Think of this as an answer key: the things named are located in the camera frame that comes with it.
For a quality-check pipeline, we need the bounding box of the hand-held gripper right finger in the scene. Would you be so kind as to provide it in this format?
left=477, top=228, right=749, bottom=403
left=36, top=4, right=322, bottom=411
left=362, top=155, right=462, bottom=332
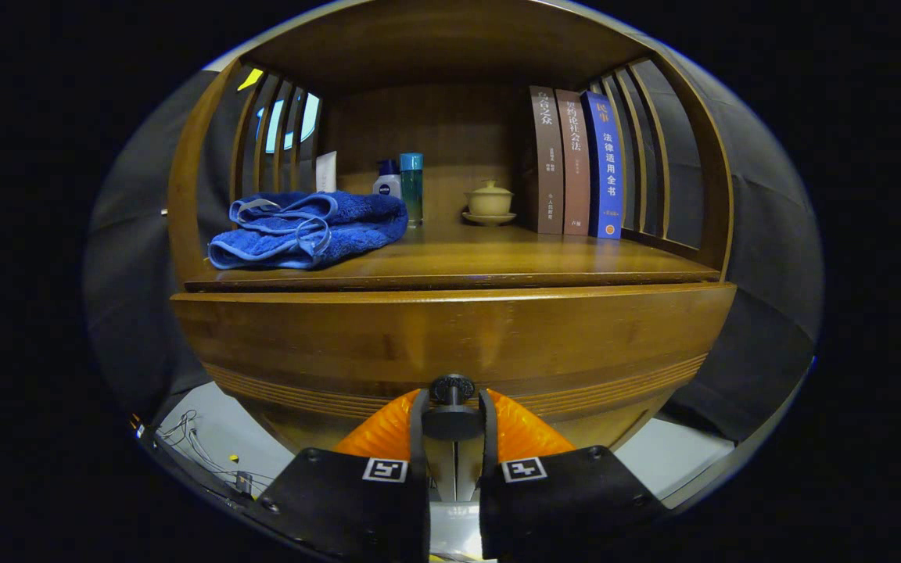
left=479, top=389, right=666, bottom=560

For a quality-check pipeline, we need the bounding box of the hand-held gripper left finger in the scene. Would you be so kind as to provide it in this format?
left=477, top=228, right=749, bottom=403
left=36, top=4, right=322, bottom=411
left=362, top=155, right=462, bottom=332
left=251, top=389, right=430, bottom=560

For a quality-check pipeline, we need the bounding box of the wooden drawer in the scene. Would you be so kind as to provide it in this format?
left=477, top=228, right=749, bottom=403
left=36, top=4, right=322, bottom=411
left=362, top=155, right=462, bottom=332
left=171, top=283, right=737, bottom=454

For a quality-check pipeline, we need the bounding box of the wooden countertop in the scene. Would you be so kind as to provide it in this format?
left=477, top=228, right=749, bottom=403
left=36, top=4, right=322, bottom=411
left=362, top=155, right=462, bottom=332
left=185, top=219, right=721, bottom=292

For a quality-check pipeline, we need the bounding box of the wooden cabinet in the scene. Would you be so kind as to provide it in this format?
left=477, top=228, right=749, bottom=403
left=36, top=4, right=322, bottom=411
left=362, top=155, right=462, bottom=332
left=165, top=0, right=737, bottom=454

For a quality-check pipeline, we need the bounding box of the blue folded towel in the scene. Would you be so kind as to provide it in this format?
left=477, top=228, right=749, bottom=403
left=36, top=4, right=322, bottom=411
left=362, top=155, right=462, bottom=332
left=208, top=191, right=409, bottom=271

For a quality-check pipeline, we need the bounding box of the beige lidded teacup with saucer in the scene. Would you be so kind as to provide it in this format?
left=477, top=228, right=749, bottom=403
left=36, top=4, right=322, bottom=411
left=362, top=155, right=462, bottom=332
left=463, top=180, right=517, bottom=227

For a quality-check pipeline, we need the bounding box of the teal bottle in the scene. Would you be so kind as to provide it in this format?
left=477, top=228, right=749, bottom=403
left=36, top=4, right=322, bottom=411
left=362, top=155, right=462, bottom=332
left=399, top=152, right=425, bottom=228

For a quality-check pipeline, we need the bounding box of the white bottle with blue cap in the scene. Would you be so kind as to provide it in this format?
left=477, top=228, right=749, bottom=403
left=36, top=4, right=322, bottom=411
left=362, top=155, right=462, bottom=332
left=372, top=159, right=403, bottom=198

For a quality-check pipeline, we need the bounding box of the reddish brown book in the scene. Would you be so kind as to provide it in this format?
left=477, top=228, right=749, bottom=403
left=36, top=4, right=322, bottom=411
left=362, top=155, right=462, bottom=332
left=556, top=89, right=592, bottom=236

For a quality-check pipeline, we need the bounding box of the blue book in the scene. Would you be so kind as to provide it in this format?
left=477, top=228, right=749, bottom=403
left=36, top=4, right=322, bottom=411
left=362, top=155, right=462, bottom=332
left=580, top=91, right=625, bottom=240

